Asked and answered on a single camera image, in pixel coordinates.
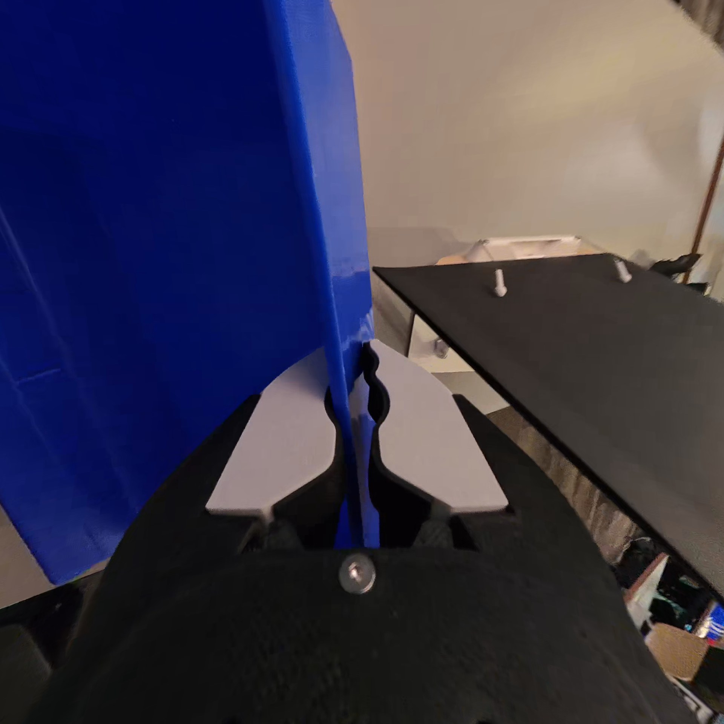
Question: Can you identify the blue plastic box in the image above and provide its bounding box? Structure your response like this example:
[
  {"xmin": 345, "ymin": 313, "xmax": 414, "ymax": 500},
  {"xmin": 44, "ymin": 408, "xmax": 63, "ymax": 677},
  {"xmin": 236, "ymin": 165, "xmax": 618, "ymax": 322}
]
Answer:
[{"xmin": 0, "ymin": 0, "xmax": 381, "ymax": 586}]

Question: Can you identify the black flat board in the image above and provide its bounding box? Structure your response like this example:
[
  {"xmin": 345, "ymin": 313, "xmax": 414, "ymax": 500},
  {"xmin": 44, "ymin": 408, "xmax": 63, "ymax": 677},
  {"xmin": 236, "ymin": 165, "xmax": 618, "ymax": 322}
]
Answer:
[{"xmin": 373, "ymin": 253, "xmax": 724, "ymax": 600}]

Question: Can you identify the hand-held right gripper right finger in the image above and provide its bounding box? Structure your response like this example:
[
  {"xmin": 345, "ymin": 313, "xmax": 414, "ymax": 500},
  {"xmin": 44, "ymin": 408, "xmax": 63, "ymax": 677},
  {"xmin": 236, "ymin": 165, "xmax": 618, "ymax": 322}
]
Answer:
[{"xmin": 362, "ymin": 341, "xmax": 509, "ymax": 541}]

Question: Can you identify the brown wooden pole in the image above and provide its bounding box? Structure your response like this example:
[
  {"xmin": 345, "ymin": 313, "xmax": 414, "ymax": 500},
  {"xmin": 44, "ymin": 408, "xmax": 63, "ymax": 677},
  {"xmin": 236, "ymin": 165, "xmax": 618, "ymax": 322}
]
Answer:
[{"xmin": 681, "ymin": 153, "xmax": 724, "ymax": 284}]

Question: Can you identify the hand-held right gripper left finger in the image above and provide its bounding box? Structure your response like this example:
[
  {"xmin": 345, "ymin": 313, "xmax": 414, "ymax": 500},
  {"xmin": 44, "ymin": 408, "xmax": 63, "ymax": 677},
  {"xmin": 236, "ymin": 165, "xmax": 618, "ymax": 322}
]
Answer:
[{"xmin": 205, "ymin": 348, "xmax": 346, "ymax": 541}]

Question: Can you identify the brown cardboard box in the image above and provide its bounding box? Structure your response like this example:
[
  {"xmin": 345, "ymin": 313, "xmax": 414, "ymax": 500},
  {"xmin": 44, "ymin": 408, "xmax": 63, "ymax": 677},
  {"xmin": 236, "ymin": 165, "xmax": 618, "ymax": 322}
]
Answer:
[{"xmin": 645, "ymin": 622, "xmax": 710, "ymax": 682}]

